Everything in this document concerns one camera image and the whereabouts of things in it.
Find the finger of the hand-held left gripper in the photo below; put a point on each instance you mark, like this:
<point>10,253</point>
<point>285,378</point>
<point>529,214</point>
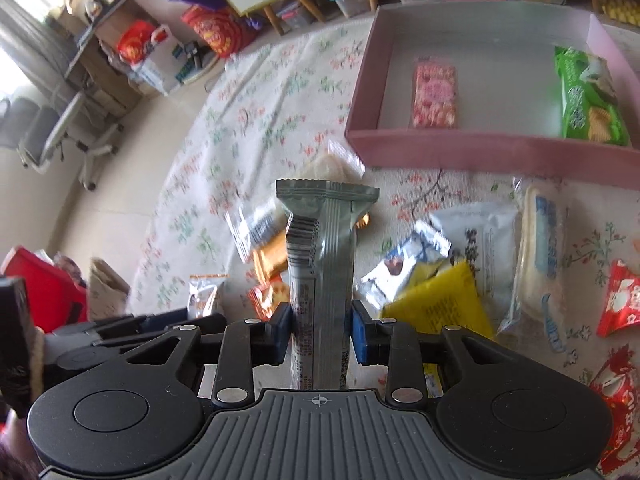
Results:
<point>160,321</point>

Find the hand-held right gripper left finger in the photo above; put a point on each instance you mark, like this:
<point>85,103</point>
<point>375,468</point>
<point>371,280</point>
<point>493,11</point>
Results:
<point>281,332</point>

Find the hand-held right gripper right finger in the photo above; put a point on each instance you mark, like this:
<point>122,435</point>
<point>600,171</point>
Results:
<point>361,335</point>

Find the orange red snack packet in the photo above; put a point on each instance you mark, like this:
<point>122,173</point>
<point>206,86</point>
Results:
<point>267,300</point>

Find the gold snack packet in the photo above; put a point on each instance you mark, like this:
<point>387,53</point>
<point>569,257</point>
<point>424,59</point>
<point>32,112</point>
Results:
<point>270,257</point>

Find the grey snack packet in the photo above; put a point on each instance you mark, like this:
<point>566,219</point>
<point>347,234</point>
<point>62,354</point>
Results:
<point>325,260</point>

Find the yellow snack packet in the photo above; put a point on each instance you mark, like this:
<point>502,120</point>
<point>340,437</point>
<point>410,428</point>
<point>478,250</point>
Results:
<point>440,305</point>

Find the white snack packet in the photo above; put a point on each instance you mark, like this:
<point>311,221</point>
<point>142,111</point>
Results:
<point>492,240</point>

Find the clear rice cracker packet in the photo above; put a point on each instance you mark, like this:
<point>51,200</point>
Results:
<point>540,255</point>
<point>327,162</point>

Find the small red snack packet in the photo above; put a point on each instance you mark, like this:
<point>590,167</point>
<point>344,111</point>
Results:
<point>622,300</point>

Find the large red snack packet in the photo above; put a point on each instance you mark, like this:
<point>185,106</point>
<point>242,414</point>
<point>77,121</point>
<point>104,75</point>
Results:
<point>617,400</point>

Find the pink cardboard box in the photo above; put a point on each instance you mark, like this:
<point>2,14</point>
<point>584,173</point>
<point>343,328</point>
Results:
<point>500,30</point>

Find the clear orange-trimmed snack packet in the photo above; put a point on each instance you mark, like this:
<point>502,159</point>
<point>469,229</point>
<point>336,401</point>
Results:
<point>207,297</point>

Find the red plastic box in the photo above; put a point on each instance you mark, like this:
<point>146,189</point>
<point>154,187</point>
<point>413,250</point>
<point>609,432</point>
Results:
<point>47,295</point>

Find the brown paper bag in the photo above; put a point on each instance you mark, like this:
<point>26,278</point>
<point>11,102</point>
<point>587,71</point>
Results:
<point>110,287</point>

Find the silver blue snack packet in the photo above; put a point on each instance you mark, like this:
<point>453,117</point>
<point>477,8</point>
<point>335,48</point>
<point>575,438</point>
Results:
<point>400,265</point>

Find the silver barcode snack packet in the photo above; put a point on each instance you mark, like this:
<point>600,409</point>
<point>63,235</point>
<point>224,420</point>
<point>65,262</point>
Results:
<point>252,235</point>

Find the grey office chair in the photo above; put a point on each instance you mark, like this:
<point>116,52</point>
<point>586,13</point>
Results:
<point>55,130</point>

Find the white green flat box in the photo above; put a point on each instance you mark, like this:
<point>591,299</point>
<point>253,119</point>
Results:
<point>190,74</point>

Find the pink snack packet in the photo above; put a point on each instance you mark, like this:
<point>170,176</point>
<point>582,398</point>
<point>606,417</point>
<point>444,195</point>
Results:
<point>434,94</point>

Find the wooden desk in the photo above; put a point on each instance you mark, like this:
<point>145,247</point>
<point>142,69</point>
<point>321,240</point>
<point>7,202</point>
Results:
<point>107,67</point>

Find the white red shopping bag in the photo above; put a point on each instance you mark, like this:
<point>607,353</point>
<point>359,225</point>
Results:
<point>150,57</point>

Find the black tool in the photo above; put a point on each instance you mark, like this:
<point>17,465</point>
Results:
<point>194,54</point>

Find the grey curtain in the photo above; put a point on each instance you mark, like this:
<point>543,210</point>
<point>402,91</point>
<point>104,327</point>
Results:
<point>30,45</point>

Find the red printed bag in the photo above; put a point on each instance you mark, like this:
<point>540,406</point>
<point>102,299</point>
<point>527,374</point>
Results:
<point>217,30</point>

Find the green snack packet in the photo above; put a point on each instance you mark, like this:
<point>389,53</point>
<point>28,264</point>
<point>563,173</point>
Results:
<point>585,100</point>

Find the clear bin with blue lid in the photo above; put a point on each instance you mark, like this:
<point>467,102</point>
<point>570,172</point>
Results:
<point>350,0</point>

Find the yellow egg tray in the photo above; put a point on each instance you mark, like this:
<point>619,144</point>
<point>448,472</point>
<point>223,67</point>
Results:
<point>622,10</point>

